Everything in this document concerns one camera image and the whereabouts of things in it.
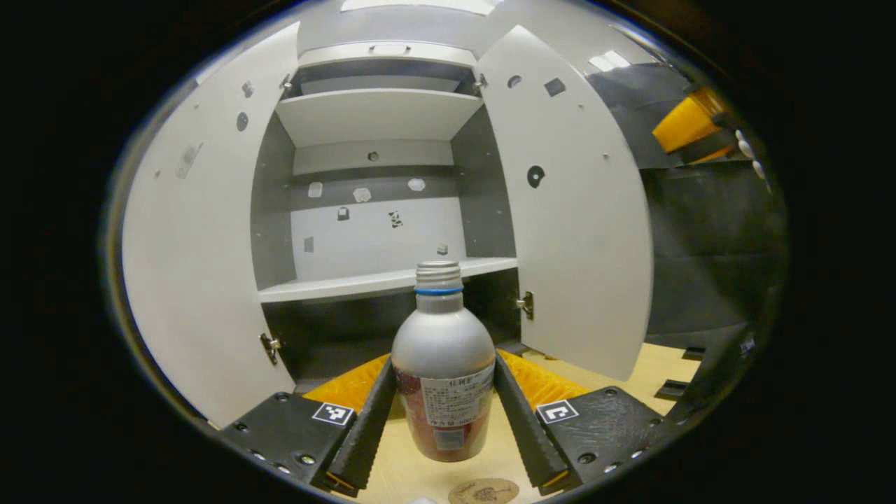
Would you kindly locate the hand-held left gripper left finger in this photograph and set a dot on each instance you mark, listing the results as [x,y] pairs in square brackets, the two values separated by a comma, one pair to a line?
[367,434]

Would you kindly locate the white cabinet door camera sticker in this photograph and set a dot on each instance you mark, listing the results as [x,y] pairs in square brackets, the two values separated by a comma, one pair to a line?
[203,245]

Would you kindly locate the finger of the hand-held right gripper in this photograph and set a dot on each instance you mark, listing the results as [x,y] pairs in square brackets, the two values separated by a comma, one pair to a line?
[686,126]

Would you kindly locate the white and grey cabinet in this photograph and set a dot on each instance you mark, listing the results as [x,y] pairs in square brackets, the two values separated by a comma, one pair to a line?
[378,238]

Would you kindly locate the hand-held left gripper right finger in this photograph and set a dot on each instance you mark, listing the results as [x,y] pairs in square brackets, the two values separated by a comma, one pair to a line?
[525,427]

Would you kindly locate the silver bottle with red label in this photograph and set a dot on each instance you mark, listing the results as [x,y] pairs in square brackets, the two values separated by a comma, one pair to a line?
[442,350]

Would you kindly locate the white cabinet door cat sticker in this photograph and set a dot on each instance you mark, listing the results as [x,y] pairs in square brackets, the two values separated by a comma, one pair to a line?
[581,245]

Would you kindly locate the black backdrop cloth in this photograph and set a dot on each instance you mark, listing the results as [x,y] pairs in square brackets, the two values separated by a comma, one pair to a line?
[707,245]

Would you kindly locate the round brown coaster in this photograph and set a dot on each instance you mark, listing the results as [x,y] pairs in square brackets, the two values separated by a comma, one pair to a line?
[483,492]

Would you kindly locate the ceiling light panel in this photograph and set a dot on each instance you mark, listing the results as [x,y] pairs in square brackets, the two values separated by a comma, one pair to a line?
[609,61]
[420,5]

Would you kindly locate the white cabinet shelf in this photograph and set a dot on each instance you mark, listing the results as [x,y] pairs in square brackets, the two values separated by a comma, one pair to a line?
[336,285]
[378,115]
[378,84]

